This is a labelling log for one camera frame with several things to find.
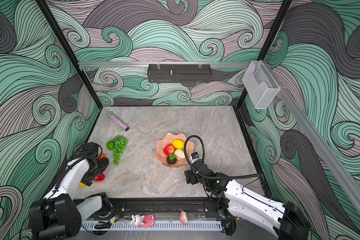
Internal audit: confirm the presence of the green fake lime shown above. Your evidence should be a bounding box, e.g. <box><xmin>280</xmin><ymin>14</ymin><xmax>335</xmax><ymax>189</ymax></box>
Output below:
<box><xmin>107</xmin><ymin>141</ymin><xmax>115</xmax><ymax>151</ymax></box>

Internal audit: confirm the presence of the pale fake pear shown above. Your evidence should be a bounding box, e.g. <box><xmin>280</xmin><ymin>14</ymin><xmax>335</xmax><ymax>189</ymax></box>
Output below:
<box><xmin>174</xmin><ymin>149</ymin><xmax>185</xmax><ymax>160</ymax></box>

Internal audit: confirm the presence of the red fake strawberry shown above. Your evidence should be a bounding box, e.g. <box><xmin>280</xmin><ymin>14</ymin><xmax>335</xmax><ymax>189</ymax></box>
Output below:
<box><xmin>94</xmin><ymin>174</ymin><xmax>105</xmax><ymax>182</ymax></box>

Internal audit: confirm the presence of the dark brown fake fruit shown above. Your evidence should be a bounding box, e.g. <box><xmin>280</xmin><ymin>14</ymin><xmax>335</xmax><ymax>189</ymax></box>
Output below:
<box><xmin>167</xmin><ymin>153</ymin><xmax>177</xmax><ymax>165</ymax></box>

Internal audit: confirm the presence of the yellow fake lemon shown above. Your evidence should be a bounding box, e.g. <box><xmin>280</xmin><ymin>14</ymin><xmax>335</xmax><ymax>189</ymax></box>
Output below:
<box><xmin>172</xmin><ymin>139</ymin><xmax>185</xmax><ymax>150</ymax></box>

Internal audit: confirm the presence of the red fake apple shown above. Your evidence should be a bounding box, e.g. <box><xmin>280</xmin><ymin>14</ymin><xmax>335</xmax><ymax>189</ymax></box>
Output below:
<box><xmin>163</xmin><ymin>144</ymin><xmax>176</xmax><ymax>156</ymax></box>

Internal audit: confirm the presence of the pink wavy fruit bowl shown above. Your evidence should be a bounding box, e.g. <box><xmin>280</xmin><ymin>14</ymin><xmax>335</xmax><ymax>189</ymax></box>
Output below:
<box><xmin>155</xmin><ymin>133</ymin><xmax>188</xmax><ymax>168</ymax></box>

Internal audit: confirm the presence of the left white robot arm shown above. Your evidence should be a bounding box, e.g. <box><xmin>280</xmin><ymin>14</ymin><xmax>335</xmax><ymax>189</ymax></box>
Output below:
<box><xmin>29</xmin><ymin>143</ymin><xmax>112</xmax><ymax>240</ymax></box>

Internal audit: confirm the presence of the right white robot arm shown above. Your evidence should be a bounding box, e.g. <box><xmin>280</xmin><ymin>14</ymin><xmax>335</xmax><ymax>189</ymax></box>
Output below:
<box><xmin>185</xmin><ymin>160</ymin><xmax>310</xmax><ymax>240</ymax></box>

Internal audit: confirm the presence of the green fake grape bunch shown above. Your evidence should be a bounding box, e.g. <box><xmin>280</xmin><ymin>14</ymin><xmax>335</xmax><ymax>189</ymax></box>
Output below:
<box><xmin>113</xmin><ymin>136</ymin><xmax>128</xmax><ymax>165</ymax></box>

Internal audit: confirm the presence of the purple sprinkle tube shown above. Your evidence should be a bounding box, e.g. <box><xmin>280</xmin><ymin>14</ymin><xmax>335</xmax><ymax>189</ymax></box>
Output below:
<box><xmin>106</xmin><ymin>112</ymin><xmax>129</xmax><ymax>131</ymax></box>

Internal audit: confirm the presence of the small pink figurine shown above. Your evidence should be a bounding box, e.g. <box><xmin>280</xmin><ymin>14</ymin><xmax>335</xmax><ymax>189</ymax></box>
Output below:
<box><xmin>180</xmin><ymin>211</ymin><xmax>189</xmax><ymax>226</ymax></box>

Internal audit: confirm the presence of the white bunny pink toy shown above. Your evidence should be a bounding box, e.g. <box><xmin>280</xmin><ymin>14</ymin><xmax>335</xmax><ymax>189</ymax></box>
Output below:
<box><xmin>131</xmin><ymin>215</ymin><xmax>155</xmax><ymax>228</ymax></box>

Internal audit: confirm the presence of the white slotted cable duct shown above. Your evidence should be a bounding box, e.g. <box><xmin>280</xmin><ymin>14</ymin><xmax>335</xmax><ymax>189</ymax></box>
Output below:
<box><xmin>79</xmin><ymin>220</ymin><xmax>223</xmax><ymax>232</ymax></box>

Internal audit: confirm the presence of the aluminium rail back wall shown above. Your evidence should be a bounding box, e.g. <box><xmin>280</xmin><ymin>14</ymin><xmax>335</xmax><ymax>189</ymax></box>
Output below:
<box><xmin>78</xmin><ymin>61</ymin><xmax>250</xmax><ymax>69</ymax></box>

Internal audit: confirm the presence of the aluminium rail wall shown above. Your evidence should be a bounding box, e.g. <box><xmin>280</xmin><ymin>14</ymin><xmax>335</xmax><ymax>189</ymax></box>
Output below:
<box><xmin>78</xmin><ymin>61</ymin><xmax>250</xmax><ymax>69</ymax></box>
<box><xmin>264</xmin><ymin>63</ymin><xmax>360</xmax><ymax>216</ymax></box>

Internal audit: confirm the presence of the clear plastic wall holder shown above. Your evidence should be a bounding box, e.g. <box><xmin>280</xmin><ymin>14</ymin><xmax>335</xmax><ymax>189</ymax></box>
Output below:
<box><xmin>242</xmin><ymin>61</ymin><xmax>280</xmax><ymax>110</ymax></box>

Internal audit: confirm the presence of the black wall tray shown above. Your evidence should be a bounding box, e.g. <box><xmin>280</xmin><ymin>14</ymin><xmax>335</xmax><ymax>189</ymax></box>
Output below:
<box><xmin>147</xmin><ymin>65</ymin><xmax>212</xmax><ymax>84</ymax></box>

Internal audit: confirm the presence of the aluminium rail right wall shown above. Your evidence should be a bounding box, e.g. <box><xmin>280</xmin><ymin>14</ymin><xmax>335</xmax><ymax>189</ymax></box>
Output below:
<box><xmin>264</xmin><ymin>63</ymin><xmax>360</xmax><ymax>216</ymax></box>

